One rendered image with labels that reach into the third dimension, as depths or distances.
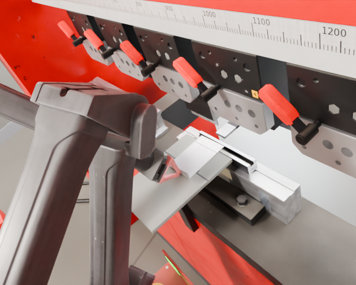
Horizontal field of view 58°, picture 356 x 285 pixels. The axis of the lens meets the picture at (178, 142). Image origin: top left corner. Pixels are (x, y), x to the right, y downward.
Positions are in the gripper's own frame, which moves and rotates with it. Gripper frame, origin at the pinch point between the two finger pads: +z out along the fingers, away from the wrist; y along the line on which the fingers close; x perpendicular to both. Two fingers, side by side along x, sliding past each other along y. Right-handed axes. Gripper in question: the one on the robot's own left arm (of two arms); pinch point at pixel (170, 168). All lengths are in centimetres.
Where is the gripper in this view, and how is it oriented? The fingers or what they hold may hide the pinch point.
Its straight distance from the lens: 82.2
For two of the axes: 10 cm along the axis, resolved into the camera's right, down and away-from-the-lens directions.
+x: -4.6, 8.9, 0.4
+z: 6.4, 2.9, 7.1
